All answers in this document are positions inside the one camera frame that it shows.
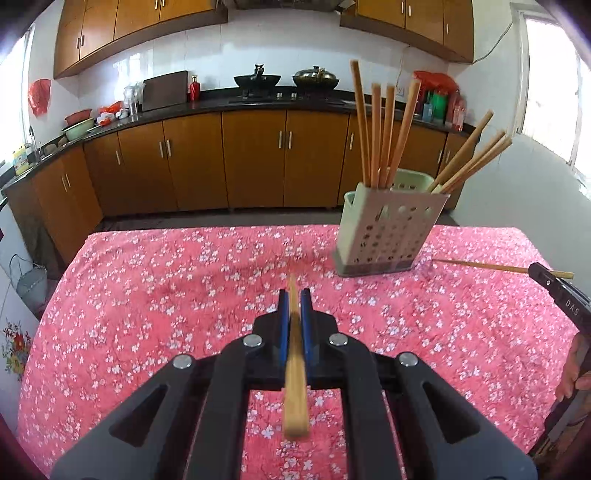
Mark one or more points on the white bowls with red bag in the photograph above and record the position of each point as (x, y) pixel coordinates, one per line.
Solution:
(111, 115)

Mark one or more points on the steel utensil container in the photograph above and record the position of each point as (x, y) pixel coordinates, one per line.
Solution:
(133, 99)

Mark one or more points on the pink basin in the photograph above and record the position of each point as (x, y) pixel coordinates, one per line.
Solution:
(78, 116)

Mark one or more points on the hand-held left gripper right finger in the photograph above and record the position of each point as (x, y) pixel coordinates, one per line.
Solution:
(308, 323)

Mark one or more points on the green basin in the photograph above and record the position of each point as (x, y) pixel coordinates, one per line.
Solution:
(78, 131)

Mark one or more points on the range hood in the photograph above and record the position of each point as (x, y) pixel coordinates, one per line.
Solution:
(291, 3)

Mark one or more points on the sink faucet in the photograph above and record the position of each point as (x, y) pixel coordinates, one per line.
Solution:
(34, 143)

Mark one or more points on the red bag with bottles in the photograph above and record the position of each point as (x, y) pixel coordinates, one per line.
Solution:
(441, 99)

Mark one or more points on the gas stove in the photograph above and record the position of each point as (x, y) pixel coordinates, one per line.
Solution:
(286, 97)

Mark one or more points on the wooden lower kitchen cabinets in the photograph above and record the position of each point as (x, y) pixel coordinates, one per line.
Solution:
(194, 161)

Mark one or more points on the pink floral tablecloth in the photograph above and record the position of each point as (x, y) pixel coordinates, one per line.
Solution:
(161, 300)

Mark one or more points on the red plastic bag on wall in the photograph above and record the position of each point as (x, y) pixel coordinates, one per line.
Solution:
(40, 97)

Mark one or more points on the red bottle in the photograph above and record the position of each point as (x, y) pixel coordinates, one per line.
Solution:
(194, 90)

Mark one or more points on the wall outlet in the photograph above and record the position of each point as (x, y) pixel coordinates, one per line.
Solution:
(402, 91)

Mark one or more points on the lidded dark wok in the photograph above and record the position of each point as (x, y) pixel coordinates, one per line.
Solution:
(316, 78)

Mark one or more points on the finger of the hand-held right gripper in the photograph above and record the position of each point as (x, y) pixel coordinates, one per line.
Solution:
(561, 295)

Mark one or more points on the person's right hand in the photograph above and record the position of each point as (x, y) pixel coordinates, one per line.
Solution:
(575, 369)

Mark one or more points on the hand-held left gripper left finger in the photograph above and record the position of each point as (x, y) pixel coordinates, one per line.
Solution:
(285, 323)

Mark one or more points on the kitchen window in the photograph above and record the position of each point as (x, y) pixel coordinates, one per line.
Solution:
(554, 87)

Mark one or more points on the dark cutting board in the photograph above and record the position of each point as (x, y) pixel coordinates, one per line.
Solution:
(165, 91)

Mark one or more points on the yellow box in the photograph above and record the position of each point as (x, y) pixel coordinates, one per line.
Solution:
(21, 161)

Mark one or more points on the metal bucket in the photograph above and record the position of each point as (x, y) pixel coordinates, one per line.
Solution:
(31, 281)

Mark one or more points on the black wok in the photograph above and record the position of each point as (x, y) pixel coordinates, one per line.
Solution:
(257, 79)

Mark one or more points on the perforated plastic chopstick holder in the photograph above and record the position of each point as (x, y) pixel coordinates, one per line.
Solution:
(392, 230)

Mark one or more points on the white floral appliance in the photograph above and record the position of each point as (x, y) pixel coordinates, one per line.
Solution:
(14, 323)

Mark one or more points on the wooden upper cabinets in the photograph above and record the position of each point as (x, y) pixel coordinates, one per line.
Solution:
(415, 23)
(129, 27)

